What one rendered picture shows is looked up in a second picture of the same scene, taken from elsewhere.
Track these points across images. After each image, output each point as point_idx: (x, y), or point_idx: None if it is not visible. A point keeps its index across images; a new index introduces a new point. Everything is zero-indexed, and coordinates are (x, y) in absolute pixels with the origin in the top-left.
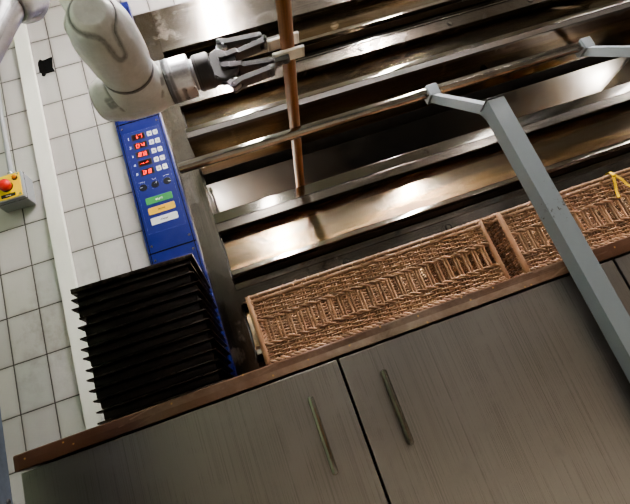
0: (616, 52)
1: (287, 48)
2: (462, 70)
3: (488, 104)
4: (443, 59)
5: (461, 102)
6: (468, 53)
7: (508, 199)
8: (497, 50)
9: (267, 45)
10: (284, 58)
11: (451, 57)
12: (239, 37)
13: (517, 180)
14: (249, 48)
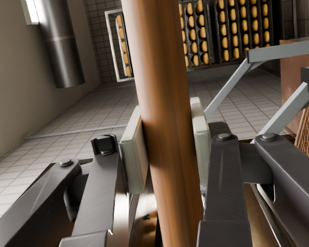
0: (219, 99)
1: (191, 112)
2: (141, 227)
3: None
4: (128, 227)
5: (268, 132)
6: (134, 209)
7: (291, 240)
8: (141, 196)
9: (127, 171)
10: (223, 128)
11: (130, 221)
12: (9, 220)
13: (274, 223)
14: (116, 193)
